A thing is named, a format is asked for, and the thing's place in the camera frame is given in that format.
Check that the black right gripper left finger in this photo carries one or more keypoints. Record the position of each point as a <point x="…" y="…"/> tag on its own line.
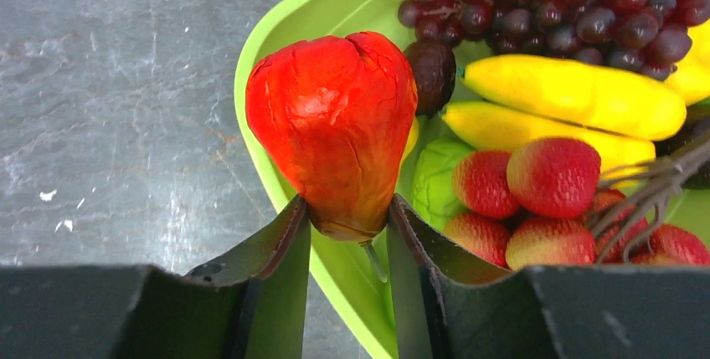
<point x="246" y="303"/>

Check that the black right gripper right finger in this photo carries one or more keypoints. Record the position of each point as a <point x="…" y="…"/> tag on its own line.
<point x="449" y="303"/>

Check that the red lychee bunch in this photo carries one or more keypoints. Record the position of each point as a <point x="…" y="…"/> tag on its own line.
<point x="545" y="203"/>

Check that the red orange wax apple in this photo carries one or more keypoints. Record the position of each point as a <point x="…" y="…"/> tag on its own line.
<point x="334" y="115"/>

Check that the dark brown fake fruit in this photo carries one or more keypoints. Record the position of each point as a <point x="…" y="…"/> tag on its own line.
<point x="434" y="69"/>

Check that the green fake lime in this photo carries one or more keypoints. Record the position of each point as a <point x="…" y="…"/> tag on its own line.
<point x="433" y="197"/>

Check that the yellow fake lemon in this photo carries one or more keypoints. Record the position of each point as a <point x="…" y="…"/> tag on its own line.
<point x="412" y="139"/>

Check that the lower fake banana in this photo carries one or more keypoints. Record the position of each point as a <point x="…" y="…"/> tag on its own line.
<point x="486" y="126"/>

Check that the fake banana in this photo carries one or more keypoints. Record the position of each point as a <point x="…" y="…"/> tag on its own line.
<point x="486" y="126"/>
<point x="589" y="95"/>

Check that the upper fake banana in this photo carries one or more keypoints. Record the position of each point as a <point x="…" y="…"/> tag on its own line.
<point x="589" y="95"/>

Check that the small yellow fake fruit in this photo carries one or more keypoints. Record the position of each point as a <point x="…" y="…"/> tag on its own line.
<point x="691" y="78"/>

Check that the purple fake grapes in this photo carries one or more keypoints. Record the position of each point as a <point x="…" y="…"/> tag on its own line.
<point x="647" y="37"/>

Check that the green plastic tray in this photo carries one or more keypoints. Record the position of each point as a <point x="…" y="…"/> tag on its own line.
<point x="342" y="270"/>

